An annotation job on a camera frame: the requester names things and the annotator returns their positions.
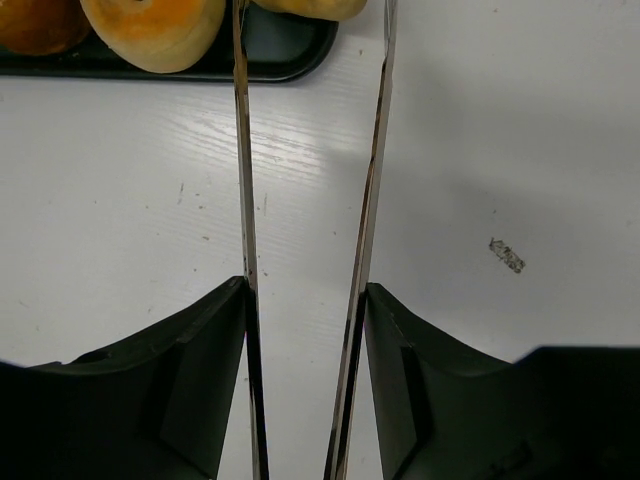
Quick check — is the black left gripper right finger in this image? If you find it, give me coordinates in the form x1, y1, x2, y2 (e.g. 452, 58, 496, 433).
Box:
365, 283, 639, 479

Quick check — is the black baking tray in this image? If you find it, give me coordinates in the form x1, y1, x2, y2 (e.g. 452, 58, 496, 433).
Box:
1, 2, 339, 84

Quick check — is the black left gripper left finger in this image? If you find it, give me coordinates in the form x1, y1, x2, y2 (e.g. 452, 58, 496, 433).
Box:
1, 277, 245, 479

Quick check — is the small oval bread roll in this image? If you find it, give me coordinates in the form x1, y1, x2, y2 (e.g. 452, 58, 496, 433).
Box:
255, 0, 367, 22

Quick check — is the round donut bread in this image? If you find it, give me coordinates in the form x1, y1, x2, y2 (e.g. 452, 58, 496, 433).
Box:
81, 0, 226, 74

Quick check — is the orange fluted cake bread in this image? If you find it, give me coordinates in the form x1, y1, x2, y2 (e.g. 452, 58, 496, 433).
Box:
1, 0, 92, 56

